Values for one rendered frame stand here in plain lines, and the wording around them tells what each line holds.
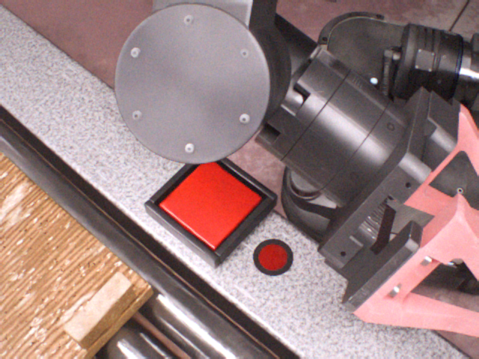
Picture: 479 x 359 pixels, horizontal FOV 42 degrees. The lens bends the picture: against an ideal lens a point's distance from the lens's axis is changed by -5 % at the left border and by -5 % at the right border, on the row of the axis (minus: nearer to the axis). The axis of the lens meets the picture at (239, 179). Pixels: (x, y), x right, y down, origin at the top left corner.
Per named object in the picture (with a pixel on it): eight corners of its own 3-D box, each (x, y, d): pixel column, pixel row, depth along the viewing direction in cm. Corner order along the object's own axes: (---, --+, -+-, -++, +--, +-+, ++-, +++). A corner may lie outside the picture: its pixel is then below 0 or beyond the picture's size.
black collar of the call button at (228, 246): (208, 152, 56) (206, 142, 54) (277, 205, 54) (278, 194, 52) (145, 213, 53) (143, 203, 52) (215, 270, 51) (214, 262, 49)
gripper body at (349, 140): (346, 280, 29) (215, 180, 29) (377, 185, 38) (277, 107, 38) (440, 182, 26) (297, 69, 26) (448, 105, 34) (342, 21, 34)
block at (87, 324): (123, 282, 48) (117, 268, 45) (141, 297, 47) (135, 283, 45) (69, 337, 46) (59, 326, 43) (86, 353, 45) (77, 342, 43)
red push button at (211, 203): (208, 164, 55) (208, 155, 54) (263, 206, 53) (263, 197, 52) (159, 212, 53) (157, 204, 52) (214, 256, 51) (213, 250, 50)
